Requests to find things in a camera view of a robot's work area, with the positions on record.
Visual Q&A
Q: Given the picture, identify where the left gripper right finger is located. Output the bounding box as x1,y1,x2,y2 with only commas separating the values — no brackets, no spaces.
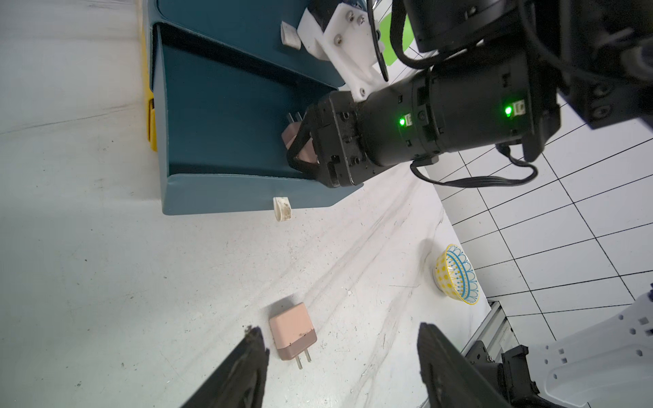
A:
417,323,508,408

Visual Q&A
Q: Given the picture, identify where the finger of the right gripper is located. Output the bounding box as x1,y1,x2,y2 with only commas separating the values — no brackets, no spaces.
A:
285,121,319,179

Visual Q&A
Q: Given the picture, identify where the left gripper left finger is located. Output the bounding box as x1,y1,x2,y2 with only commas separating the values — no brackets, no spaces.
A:
182,326,270,408

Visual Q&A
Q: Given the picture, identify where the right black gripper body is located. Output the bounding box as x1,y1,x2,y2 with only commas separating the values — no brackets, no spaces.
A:
305,91,378,188

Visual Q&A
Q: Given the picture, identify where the pink plug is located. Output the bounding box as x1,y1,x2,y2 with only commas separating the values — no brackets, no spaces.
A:
281,111,318,165
269,303,317,370

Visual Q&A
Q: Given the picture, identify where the teal drawer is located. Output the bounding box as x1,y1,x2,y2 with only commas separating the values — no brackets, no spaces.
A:
151,24,353,215

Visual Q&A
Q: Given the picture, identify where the teal drawer cabinet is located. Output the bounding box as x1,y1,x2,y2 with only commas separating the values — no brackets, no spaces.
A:
143,1,345,88

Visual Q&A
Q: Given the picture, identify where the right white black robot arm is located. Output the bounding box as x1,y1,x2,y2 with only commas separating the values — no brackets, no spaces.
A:
282,1,652,188

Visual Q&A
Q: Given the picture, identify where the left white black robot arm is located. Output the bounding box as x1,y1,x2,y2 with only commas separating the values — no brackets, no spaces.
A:
181,283,652,407

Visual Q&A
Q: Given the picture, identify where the yellow bottom drawer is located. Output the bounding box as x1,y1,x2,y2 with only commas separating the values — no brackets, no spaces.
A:
140,28,157,152

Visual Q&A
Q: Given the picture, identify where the yellow white patterned ball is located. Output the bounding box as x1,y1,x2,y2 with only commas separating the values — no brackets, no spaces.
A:
433,244,481,305

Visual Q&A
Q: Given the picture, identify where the aluminium mounting rail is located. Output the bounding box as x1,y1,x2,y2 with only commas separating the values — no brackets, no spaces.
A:
462,302,520,366

